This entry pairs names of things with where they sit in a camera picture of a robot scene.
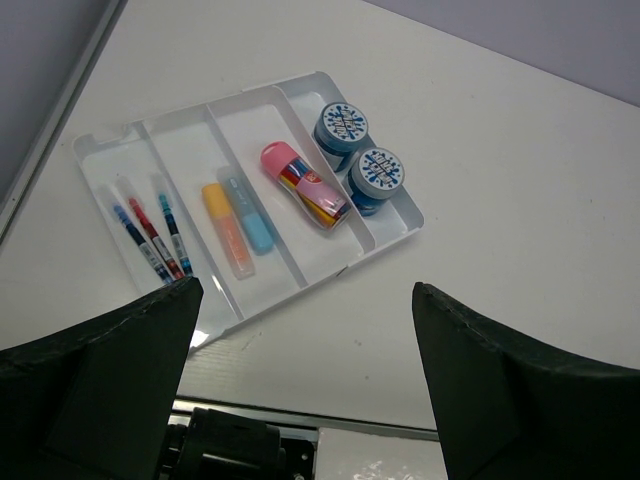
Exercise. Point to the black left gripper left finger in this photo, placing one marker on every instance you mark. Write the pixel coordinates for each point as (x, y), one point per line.
(93, 401)

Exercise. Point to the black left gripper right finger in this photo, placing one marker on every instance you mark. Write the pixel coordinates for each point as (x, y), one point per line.
(508, 406)

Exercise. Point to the yellow pink highlighter pen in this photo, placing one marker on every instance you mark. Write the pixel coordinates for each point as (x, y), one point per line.
(227, 230)

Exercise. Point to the red gel pen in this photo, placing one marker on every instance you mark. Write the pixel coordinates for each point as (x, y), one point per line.
(132, 198)

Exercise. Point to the blue round splash-lid container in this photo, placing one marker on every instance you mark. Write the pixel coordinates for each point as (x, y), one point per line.
(375, 175)

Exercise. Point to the pink sticky notes tube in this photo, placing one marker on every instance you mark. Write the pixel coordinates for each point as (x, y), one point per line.
(324, 205)

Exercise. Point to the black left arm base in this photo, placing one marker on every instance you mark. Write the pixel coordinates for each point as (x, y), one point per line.
(212, 444)

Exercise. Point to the silver foil sheet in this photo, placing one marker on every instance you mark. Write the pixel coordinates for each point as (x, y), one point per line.
(345, 454)

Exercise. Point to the white divided plastic tray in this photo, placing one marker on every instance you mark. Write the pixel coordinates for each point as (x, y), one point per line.
(188, 146)

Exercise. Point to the blue round container in tray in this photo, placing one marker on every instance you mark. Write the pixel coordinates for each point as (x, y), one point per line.
(339, 132)

